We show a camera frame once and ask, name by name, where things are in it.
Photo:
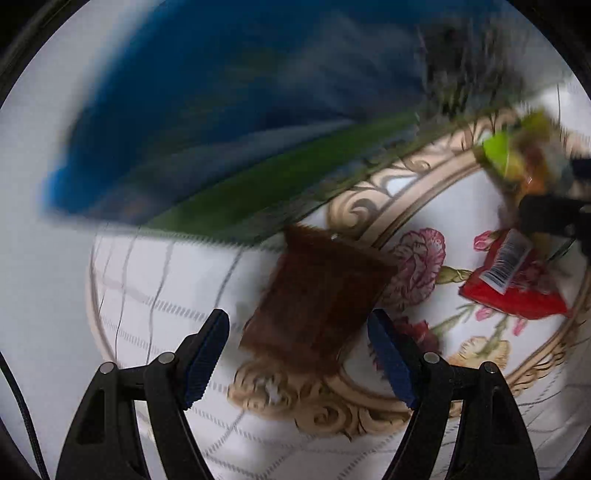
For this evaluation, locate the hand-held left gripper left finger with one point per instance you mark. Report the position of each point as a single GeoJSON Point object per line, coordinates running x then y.
{"type": "Point", "coordinates": [205, 360]}

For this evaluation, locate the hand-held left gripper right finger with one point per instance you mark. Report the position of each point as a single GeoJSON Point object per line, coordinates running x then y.
{"type": "Point", "coordinates": [392, 360]}

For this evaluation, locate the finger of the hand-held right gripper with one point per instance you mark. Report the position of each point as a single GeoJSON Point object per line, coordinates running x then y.
{"type": "Point", "coordinates": [582, 167]}
{"type": "Point", "coordinates": [549, 217]}

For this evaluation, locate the colourful candy bag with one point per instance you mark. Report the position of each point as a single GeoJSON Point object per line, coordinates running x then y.
{"type": "Point", "coordinates": [503, 152]}

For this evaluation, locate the brown snack packet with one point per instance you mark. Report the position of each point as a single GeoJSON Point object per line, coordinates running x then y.
{"type": "Point", "coordinates": [314, 300]}

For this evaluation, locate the cardboard box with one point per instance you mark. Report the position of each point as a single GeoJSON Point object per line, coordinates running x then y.
{"type": "Point", "coordinates": [207, 115]}

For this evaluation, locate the small red snack packet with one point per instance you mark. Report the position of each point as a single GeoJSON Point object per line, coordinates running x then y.
{"type": "Point", "coordinates": [521, 295]}

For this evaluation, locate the white quilted floral blanket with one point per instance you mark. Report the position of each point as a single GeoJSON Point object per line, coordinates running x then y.
{"type": "Point", "coordinates": [461, 217]}

